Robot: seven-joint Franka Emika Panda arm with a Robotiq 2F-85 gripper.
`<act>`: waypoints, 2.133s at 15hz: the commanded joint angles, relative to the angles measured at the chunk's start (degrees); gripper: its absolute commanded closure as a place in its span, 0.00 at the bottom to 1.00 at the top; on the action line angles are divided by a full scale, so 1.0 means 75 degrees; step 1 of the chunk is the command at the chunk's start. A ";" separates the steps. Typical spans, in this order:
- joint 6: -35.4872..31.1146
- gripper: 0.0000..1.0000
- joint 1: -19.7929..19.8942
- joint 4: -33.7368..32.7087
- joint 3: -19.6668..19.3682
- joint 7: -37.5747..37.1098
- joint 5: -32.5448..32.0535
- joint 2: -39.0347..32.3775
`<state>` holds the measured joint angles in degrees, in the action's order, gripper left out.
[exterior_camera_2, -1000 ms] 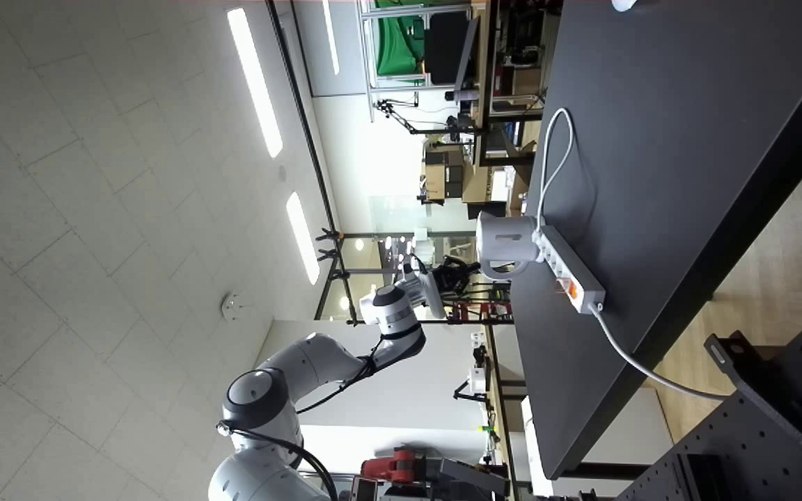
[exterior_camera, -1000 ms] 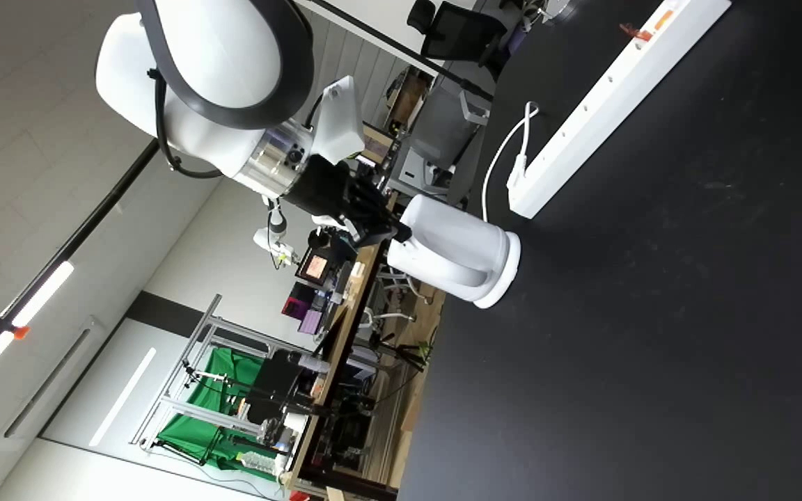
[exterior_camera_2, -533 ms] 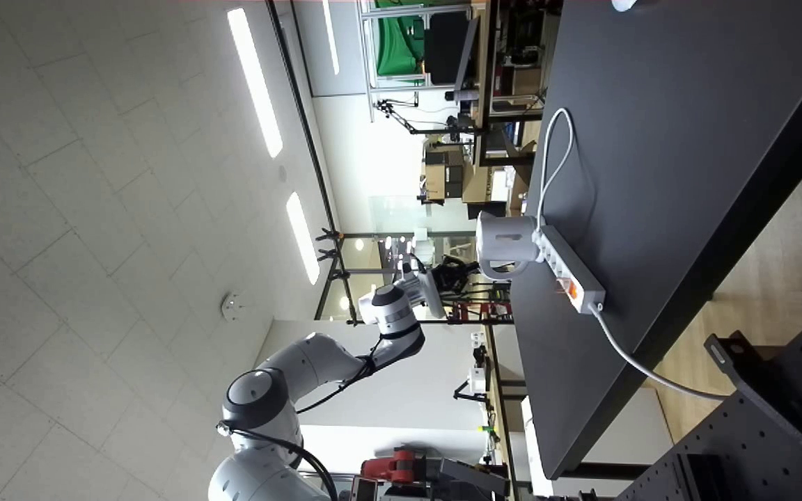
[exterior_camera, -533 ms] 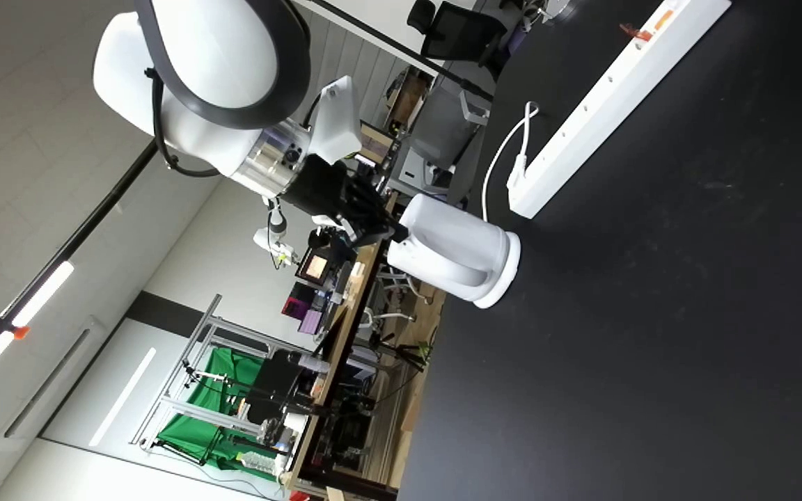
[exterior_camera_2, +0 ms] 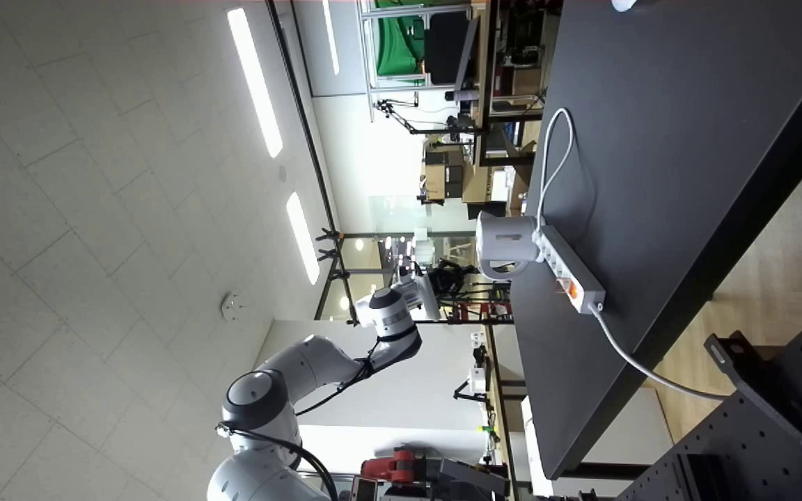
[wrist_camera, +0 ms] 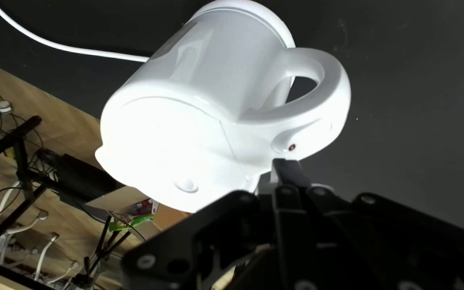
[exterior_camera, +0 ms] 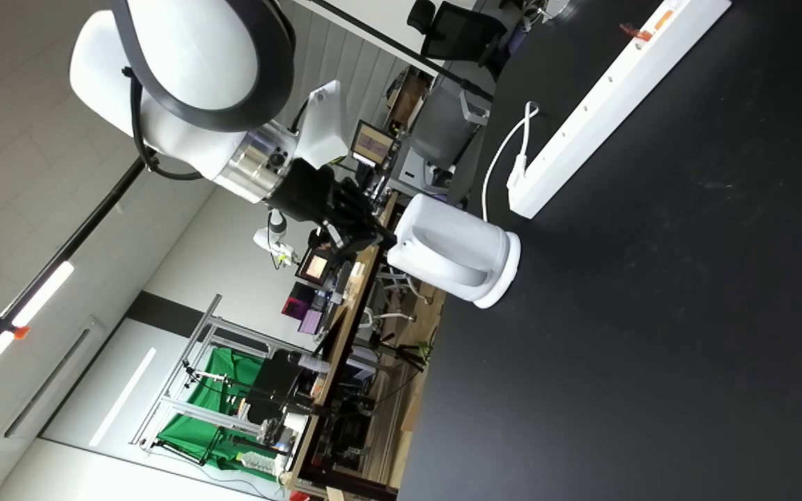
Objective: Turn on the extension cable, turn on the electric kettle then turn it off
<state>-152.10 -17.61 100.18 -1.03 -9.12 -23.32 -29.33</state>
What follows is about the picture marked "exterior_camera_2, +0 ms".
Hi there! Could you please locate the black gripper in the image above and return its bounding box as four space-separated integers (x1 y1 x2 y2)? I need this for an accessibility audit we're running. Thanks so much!
427 262 484 298

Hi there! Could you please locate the white electric kettle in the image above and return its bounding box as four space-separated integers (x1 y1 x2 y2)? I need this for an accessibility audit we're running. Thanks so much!
474 209 542 283

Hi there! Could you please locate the white power strip orange switch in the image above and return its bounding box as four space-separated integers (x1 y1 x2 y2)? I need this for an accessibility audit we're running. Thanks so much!
530 225 609 317

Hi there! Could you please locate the long ceiling light panel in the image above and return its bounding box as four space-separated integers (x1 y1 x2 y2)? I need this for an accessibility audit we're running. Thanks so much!
283 190 324 286
321 0 346 79
225 6 288 161

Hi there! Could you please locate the red device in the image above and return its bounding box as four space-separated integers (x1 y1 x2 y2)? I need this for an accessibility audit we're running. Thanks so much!
359 447 424 489

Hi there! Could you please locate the green board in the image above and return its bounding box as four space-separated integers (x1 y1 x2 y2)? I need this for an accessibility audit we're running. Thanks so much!
374 8 432 84

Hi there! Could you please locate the round ceiling smoke detector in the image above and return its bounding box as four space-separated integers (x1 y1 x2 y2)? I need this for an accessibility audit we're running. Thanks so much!
217 290 246 325

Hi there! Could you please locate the black perforated breadboard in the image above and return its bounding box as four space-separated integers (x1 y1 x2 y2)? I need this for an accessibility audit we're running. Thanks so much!
615 311 802 501

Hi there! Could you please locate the white kettle cable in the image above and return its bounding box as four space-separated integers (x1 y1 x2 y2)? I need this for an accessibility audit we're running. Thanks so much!
530 102 579 236

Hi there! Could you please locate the white power strip cord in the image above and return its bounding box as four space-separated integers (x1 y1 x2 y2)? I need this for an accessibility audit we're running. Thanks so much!
588 310 736 403

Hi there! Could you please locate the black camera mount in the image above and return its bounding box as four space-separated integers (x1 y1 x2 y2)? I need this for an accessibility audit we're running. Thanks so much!
703 328 802 460

